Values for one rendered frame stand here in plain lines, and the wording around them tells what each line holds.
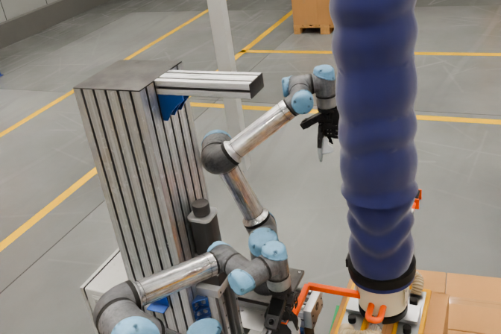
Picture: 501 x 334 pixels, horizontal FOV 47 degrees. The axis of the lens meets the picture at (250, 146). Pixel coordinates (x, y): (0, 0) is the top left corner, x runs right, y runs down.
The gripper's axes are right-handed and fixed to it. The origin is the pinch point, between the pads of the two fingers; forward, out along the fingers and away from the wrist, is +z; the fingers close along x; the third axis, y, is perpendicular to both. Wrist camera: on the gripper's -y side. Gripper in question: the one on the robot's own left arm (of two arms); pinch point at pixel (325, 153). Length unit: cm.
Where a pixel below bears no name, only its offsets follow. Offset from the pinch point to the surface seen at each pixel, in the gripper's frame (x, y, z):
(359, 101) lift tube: -45, 27, -43
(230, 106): 218, -161, 87
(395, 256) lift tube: -41, 35, 12
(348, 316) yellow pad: -41, 18, 42
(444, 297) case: -5, 46, 58
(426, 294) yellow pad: -20, 41, 45
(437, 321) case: -19, 45, 58
